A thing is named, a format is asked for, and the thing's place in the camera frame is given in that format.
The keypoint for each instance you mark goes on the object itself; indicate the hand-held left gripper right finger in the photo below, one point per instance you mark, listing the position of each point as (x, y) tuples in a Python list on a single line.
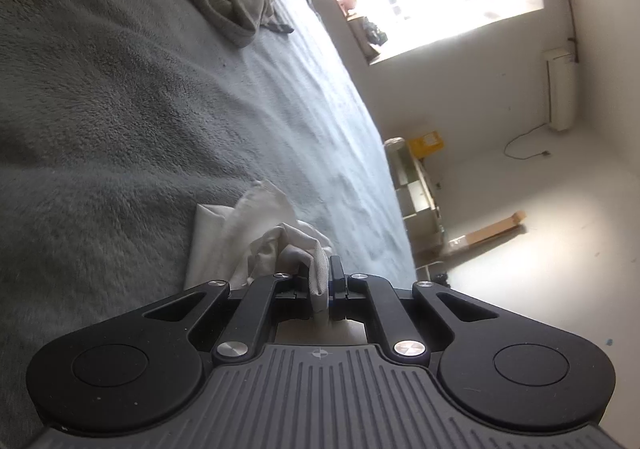
[(337, 286)]

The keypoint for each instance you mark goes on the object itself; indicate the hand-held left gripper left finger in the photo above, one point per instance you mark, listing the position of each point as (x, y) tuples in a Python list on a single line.
[(300, 286)]

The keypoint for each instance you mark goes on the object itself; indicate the white shirt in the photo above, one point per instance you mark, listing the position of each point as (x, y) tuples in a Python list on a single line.
[(225, 239)]

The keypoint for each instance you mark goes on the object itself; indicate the light wooden desk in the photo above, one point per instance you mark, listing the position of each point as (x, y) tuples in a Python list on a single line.
[(420, 209)]

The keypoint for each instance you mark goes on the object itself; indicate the cream bedpost finial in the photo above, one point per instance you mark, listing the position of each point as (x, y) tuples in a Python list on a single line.
[(395, 144)]

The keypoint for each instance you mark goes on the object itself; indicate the yellow box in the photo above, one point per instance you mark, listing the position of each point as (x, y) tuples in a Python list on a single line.
[(425, 144)]

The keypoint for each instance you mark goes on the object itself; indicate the wooden board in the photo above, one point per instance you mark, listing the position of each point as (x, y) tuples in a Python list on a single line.
[(495, 228)]

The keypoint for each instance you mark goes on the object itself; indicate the grey bed blanket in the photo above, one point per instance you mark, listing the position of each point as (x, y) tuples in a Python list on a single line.
[(125, 104)]

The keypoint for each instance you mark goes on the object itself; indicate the dark bundle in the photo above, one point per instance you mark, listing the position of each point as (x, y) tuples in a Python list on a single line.
[(374, 34)]

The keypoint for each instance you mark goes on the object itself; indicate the dark plaid garment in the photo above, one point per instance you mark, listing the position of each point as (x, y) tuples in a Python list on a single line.
[(280, 27)]

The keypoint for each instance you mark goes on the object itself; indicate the pink pot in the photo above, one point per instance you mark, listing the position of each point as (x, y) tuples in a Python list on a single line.
[(346, 3)]

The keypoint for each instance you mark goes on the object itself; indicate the white air conditioner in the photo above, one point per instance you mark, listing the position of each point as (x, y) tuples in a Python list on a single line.
[(560, 89)]

